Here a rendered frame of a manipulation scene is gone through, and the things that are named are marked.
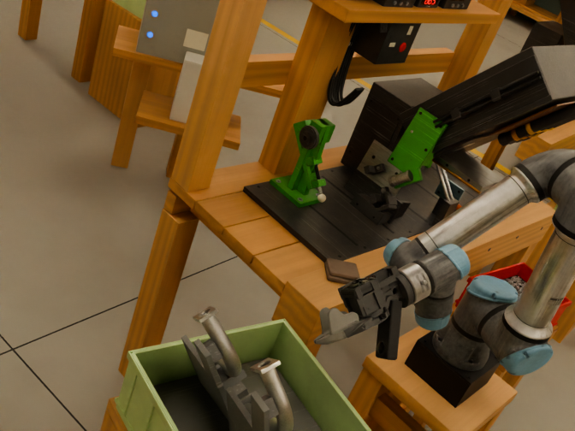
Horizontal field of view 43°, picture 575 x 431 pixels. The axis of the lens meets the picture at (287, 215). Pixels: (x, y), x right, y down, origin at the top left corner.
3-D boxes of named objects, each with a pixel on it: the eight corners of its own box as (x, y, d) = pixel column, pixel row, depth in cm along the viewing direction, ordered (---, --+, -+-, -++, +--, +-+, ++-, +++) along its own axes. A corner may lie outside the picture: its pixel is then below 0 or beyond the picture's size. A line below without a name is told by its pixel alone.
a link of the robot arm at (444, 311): (431, 292, 163) (435, 256, 156) (457, 327, 155) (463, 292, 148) (400, 302, 162) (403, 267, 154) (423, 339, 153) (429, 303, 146)
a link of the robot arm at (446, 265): (471, 285, 150) (476, 255, 144) (429, 307, 145) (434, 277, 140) (444, 262, 155) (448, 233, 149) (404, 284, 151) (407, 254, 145)
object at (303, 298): (541, 240, 308) (559, 212, 300) (303, 351, 202) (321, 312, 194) (514, 221, 315) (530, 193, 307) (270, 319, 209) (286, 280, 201)
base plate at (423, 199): (506, 205, 294) (508, 201, 293) (330, 268, 216) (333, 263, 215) (428, 150, 315) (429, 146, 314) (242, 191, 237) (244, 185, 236)
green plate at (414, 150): (423, 181, 246) (457, 127, 240) (411, 179, 240) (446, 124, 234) (398, 163, 252) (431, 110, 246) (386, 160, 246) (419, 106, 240)
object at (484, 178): (501, 186, 251) (506, 180, 249) (478, 194, 240) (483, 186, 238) (417, 129, 270) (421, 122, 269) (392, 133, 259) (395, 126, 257)
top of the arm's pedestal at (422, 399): (512, 401, 204) (518, 392, 202) (454, 451, 181) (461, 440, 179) (423, 328, 219) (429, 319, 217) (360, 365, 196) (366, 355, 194)
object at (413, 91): (420, 177, 285) (458, 100, 268) (374, 189, 264) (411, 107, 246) (387, 152, 294) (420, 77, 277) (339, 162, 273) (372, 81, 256)
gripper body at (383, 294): (333, 290, 142) (382, 265, 146) (350, 330, 142) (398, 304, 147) (352, 290, 135) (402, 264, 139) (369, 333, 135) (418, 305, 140)
